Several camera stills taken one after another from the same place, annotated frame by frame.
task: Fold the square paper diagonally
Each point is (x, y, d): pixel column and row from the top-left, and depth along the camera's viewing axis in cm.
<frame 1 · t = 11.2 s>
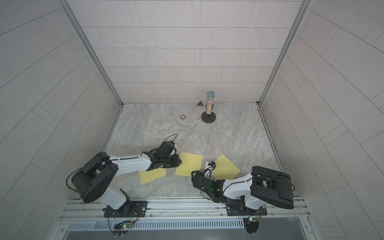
left hand: (182, 162, 89), fingers closed
right hand: (190, 177, 82), fingers open
left yellow square paper: (147, 176, 82), on the table
right yellow square paper: (225, 169, 88), on the table
colourful tube on black stand: (209, 116, 109), on the table
small red triangle marker: (200, 103, 118), on the table
small black ring: (183, 116, 111), on the table

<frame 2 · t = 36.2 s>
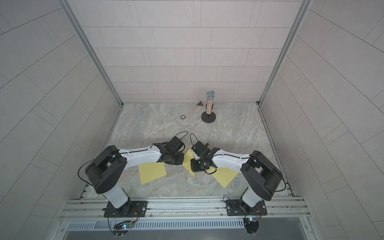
left hand: (184, 160, 90), fingers closed
right hand: (191, 169, 84), fingers closed
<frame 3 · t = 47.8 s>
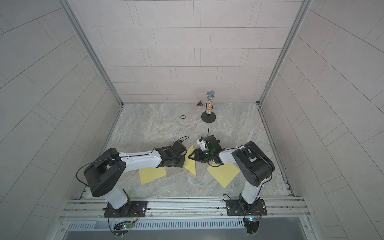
left hand: (184, 161, 90), fingers closed
right hand: (191, 158, 88), fingers open
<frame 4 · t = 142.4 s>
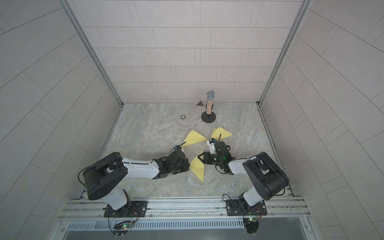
left hand: (192, 165, 88), fingers closed
right hand: (200, 157, 88), fingers open
